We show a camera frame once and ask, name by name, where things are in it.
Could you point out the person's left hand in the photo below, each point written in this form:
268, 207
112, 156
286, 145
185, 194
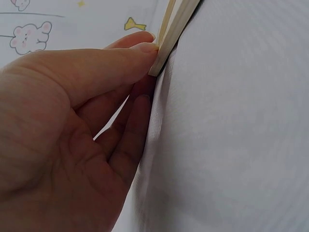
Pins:
48, 145

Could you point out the wooden chopstick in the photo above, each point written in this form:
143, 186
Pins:
166, 21
173, 36

